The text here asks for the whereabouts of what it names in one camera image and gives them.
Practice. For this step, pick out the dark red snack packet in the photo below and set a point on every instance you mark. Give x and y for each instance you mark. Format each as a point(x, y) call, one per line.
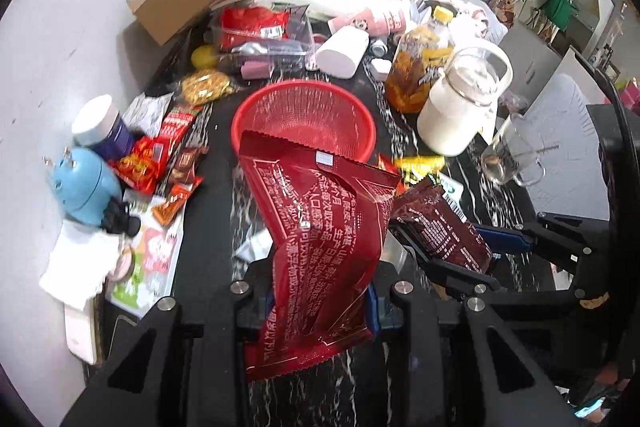
point(327, 216)

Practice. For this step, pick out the brown chocolate bar packet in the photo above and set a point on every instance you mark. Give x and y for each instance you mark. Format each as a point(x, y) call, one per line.
point(441, 232)

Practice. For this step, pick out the glass mug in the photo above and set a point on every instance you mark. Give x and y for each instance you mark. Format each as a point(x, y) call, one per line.
point(515, 153)

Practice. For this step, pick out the clear plastic tray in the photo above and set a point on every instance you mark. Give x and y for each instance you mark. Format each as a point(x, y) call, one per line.
point(292, 52)

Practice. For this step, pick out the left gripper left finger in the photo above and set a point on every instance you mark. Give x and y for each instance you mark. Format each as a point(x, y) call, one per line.
point(170, 372)

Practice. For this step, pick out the silver foil packet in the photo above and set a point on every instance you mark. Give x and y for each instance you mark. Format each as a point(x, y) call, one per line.
point(256, 247)

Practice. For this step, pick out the orange small sachet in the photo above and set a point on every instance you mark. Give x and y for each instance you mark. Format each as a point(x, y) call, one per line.
point(179, 194)

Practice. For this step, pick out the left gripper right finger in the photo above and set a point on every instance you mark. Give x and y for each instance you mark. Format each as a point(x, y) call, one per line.
point(456, 364)

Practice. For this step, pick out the red orange snack packet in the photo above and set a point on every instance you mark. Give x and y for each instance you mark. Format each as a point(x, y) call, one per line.
point(385, 163)

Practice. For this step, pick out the light blue round gadget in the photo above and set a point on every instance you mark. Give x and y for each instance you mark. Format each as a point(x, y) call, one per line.
point(83, 184)

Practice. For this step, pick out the pink green wipes pack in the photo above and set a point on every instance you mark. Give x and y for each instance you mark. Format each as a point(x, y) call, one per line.
point(153, 256)

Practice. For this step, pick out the red orange candy packet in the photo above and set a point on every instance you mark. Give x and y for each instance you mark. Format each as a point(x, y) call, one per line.
point(144, 166)

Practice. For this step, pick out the red plastic basket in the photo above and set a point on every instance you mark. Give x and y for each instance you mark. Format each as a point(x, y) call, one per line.
point(309, 112)

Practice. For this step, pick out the pink panda paper cup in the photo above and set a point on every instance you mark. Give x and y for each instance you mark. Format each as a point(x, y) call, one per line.
point(375, 22)

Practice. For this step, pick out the yellow lemon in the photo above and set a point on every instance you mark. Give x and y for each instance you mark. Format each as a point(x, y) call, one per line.
point(204, 57)

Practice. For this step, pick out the white lid blue jar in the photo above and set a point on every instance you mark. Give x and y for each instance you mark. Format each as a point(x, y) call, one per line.
point(99, 126)

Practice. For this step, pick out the white electric kettle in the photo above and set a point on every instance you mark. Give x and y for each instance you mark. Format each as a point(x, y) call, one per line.
point(464, 96)

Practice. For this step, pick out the clear zip bag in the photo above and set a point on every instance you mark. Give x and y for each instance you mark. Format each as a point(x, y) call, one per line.
point(394, 253)

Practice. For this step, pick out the yellow cap tea bottle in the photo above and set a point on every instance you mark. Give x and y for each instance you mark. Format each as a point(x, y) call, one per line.
point(421, 52)

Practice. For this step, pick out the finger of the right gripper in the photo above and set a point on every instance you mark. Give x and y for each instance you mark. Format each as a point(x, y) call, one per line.
point(505, 240)
point(443, 279)

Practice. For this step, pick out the white patterned small packet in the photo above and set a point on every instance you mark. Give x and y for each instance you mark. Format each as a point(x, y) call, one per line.
point(145, 114)

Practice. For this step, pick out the green white sachet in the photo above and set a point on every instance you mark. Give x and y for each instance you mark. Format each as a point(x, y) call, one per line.
point(453, 191)

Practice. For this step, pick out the yellow peanut packet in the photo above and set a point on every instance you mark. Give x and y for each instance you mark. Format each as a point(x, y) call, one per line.
point(414, 169)

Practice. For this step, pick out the red bag in tray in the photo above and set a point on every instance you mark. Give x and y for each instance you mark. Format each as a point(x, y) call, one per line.
point(242, 25)

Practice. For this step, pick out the golden noodle snack bag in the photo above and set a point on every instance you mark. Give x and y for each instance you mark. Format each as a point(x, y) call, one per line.
point(206, 86)

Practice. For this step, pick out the white tissue paper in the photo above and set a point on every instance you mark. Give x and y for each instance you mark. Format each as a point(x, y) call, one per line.
point(79, 263)

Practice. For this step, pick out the brown small sachet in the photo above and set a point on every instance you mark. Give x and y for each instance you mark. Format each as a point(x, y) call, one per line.
point(183, 171)

